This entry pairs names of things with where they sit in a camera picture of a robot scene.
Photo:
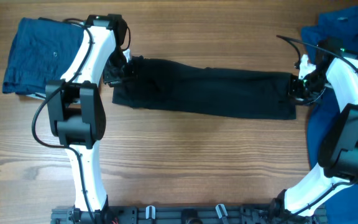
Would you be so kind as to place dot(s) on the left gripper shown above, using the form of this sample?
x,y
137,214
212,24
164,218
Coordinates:
x,y
110,79

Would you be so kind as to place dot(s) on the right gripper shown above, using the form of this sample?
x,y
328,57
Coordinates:
x,y
294,96

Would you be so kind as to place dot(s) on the black polo shirt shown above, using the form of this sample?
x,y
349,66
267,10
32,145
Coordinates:
x,y
167,85

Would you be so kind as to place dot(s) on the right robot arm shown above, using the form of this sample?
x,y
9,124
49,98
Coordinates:
x,y
337,166

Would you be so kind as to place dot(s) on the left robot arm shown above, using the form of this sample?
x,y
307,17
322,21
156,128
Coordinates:
x,y
77,116

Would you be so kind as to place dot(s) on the folded navy blue garment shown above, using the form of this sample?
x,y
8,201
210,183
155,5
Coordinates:
x,y
41,50

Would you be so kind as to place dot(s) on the blue polo shirt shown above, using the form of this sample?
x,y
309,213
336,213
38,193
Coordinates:
x,y
343,24

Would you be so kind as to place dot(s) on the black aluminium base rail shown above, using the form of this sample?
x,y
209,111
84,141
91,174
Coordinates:
x,y
248,213

